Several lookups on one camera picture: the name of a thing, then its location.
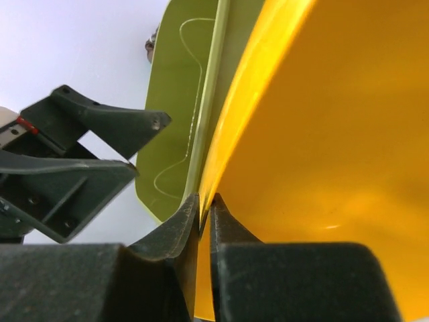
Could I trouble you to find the olive green plastic tub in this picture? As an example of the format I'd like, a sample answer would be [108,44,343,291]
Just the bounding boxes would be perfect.
[135,1,263,222]

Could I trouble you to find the yellow plastic bin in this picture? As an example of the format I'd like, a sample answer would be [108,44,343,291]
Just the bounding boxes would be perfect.
[199,1,428,321]

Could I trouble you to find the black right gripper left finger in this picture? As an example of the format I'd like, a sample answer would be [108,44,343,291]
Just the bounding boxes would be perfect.
[1,193,200,321]

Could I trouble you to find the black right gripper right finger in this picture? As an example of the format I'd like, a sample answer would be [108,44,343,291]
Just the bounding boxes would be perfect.
[210,195,402,321]

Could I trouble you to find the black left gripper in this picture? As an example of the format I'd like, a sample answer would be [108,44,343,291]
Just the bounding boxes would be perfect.
[1,85,171,244]

